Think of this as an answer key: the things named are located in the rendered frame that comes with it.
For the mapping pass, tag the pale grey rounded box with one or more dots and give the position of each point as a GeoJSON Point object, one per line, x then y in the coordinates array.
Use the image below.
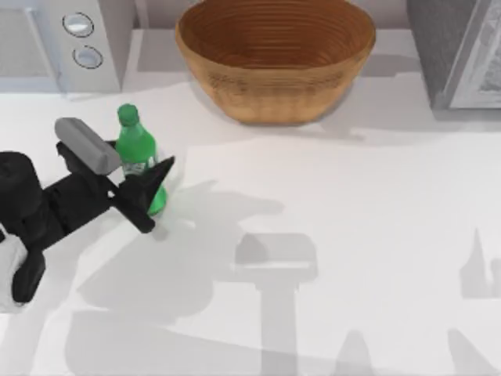
{"type": "Point", "coordinates": [88, 147]}

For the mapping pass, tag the round microwave knob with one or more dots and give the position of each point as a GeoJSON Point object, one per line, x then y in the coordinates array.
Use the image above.
{"type": "Point", "coordinates": [87, 57]}
{"type": "Point", "coordinates": [78, 22]}

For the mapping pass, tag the green bottle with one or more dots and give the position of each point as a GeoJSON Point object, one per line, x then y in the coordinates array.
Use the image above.
{"type": "Point", "coordinates": [135, 143]}

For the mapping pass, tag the grey cabinet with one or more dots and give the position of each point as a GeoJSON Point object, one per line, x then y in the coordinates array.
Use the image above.
{"type": "Point", "coordinates": [434, 51]}

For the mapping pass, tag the brown wooden basket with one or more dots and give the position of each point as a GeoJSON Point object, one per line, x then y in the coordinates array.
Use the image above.
{"type": "Point", "coordinates": [274, 58]}

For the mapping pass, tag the pale microwave oven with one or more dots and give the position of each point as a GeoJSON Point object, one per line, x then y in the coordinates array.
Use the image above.
{"type": "Point", "coordinates": [105, 43]}

